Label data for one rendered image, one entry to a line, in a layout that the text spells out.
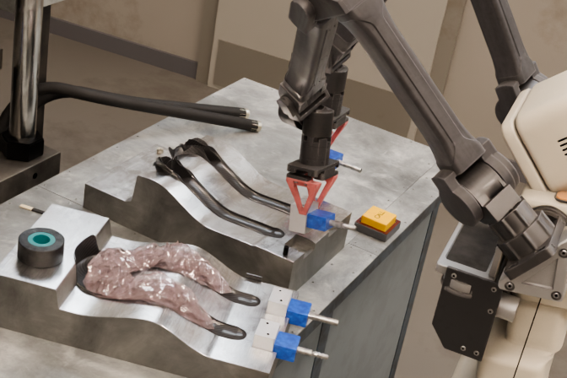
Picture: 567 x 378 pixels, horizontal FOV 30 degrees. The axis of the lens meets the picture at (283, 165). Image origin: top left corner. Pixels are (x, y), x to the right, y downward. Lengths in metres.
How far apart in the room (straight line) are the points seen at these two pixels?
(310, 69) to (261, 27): 2.93
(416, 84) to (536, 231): 0.29
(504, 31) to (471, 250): 0.40
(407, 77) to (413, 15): 2.92
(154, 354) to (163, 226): 0.40
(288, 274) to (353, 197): 0.49
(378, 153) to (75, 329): 1.12
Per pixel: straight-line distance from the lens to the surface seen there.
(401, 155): 2.74
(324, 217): 2.02
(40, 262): 1.88
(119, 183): 2.27
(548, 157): 1.73
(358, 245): 2.30
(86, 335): 1.87
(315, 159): 2.00
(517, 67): 2.00
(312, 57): 1.77
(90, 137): 4.34
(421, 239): 2.81
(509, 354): 1.93
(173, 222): 2.15
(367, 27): 1.55
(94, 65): 5.01
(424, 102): 1.59
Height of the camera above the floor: 1.97
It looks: 27 degrees down
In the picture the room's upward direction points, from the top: 10 degrees clockwise
